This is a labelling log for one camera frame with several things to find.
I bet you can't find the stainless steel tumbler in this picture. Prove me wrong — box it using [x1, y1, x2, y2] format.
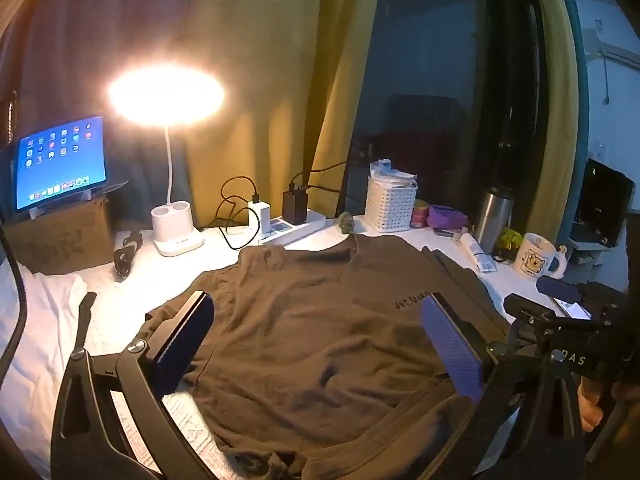
[472, 187, 516, 256]

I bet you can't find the white cartoon mug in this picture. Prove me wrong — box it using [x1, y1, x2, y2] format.
[512, 232, 569, 281]

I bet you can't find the white power strip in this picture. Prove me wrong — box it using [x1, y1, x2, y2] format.
[257, 208, 327, 247]

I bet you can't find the white plastic basket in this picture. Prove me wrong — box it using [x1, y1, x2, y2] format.
[364, 175, 419, 234]

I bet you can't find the black open box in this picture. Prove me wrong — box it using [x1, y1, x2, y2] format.
[569, 158, 636, 249]

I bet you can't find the yellow curtain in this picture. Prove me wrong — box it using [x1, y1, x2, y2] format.
[520, 0, 582, 242]
[189, 0, 382, 232]

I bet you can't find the yellow snack packet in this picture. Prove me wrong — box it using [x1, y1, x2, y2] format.
[497, 227, 524, 262]

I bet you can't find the purple pouch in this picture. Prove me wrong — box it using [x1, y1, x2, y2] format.
[428, 204, 471, 230]

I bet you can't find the white charger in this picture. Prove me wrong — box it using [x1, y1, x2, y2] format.
[247, 199, 273, 239]

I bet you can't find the blue curtain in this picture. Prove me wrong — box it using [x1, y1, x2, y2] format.
[554, 0, 592, 247]
[15, 0, 202, 213]

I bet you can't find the pink and yellow container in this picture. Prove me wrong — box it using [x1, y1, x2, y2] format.
[410, 200, 432, 229]

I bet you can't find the person's right hand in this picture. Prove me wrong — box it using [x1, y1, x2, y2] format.
[577, 375, 609, 434]

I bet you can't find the white desk lamp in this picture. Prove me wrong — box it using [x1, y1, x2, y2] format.
[107, 64, 227, 259]

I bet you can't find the white air conditioner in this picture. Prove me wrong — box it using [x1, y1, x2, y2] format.
[594, 19, 640, 70]

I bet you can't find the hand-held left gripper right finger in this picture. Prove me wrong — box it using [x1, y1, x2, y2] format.
[420, 292, 587, 480]

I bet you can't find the white textured table cloth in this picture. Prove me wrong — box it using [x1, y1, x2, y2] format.
[0, 217, 551, 480]

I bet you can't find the white cream tube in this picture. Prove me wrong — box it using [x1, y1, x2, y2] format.
[458, 232, 499, 274]

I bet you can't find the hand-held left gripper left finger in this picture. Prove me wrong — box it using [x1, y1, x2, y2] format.
[50, 290, 217, 480]

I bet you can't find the white tablet stand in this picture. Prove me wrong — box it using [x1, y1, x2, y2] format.
[29, 181, 129, 221]

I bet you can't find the tablet computer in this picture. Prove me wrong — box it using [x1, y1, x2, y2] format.
[11, 115, 109, 213]

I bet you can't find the white crumpled cloth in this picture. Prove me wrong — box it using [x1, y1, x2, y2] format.
[0, 260, 90, 376]

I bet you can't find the black charger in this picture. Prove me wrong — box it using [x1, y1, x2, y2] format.
[282, 187, 310, 226]

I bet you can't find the smartphone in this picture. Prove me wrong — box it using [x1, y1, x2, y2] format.
[552, 297, 594, 320]

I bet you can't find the dark grey t-shirt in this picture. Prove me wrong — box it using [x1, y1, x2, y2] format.
[145, 234, 516, 479]

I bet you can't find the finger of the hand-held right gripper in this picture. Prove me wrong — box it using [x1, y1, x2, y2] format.
[503, 293, 559, 334]
[536, 276, 584, 306]

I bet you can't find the brown cardboard box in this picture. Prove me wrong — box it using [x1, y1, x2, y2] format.
[4, 195, 117, 277]

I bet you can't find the black charger cable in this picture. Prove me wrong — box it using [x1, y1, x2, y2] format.
[216, 175, 262, 251]
[292, 160, 372, 207]

